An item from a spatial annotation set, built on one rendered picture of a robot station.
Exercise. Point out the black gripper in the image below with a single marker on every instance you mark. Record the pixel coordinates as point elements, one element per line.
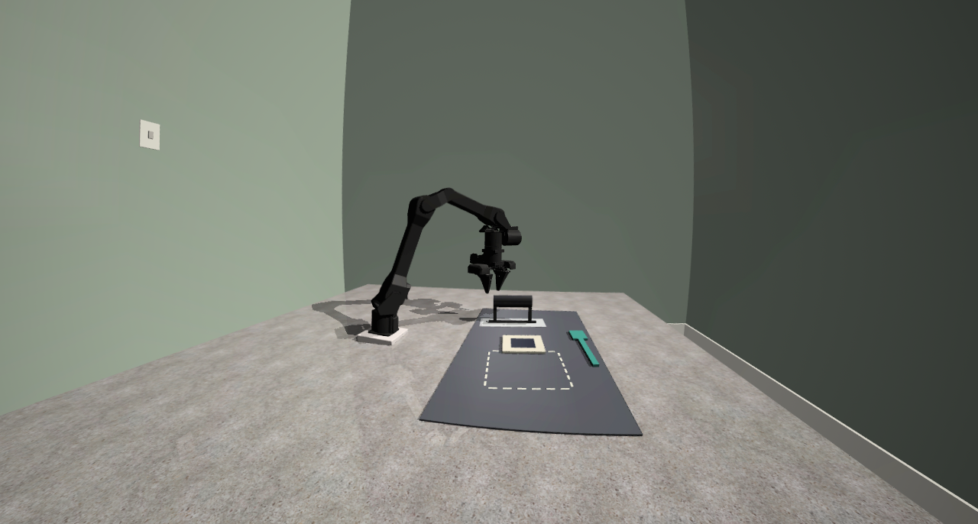
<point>492,261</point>

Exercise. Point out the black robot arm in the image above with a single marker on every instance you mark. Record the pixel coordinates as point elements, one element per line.
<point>394,289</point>

